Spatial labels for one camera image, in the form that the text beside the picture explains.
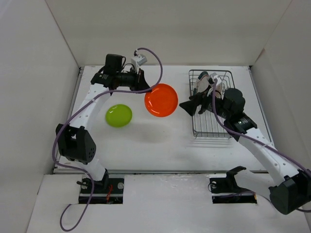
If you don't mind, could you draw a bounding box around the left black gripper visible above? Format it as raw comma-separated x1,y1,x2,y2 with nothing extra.
116,67,152,94

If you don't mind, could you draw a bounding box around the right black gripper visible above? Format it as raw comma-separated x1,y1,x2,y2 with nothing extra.
179,85,231,120

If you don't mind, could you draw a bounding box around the white plate blue rim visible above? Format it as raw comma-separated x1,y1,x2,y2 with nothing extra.
193,71,209,95

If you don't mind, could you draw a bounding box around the white plate orange sunburst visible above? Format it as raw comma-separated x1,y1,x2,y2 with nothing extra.
207,78,223,99

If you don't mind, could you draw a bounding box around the orange plastic plate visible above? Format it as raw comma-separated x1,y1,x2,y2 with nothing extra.
144,83,178,117

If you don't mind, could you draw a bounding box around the green plastic plate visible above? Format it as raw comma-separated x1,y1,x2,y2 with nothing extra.
105,104,133,128

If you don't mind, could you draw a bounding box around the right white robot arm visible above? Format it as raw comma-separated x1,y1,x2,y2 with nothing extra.
179,88,311,215

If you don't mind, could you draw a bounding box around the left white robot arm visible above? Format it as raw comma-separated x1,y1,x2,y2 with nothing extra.
56,53,151,193

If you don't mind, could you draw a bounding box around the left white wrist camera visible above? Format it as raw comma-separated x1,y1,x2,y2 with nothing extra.
131,54,148,67

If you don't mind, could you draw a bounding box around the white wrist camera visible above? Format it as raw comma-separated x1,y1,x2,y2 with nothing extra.
209,72,222,84
131,54,148,67

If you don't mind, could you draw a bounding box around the black wire dish rack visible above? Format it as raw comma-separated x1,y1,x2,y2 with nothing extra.
189,69,235,138

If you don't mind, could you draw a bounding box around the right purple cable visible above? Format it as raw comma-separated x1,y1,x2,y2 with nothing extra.
211,79,311,213

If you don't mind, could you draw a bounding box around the purple cable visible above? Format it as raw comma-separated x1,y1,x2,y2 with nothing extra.
211,79,311,213
52,48,163,231

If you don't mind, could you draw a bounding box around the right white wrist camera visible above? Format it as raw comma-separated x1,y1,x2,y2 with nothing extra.
209,72,222,84

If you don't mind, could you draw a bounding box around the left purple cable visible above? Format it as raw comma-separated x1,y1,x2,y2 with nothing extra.
52,48,163,231

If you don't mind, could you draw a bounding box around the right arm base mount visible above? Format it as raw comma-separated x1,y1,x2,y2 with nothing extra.
208,177,257,204

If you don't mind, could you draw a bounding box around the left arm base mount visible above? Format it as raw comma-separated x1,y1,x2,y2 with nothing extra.
77,178,124,204

